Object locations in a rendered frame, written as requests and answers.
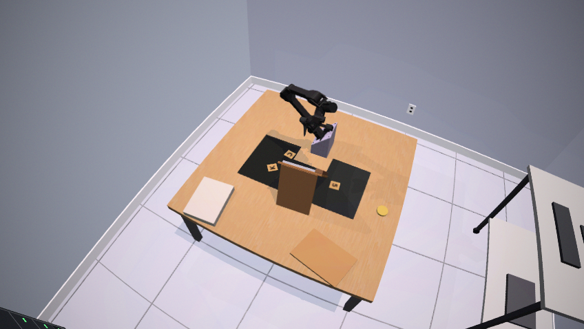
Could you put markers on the yellow round disc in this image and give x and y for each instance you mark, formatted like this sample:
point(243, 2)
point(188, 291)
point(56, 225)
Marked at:
point(382, 211)

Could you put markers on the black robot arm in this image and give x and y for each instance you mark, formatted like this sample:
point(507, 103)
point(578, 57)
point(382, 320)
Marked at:
point(314, 98)

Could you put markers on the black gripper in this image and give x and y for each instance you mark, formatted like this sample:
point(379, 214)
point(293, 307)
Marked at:
point(305, 121)

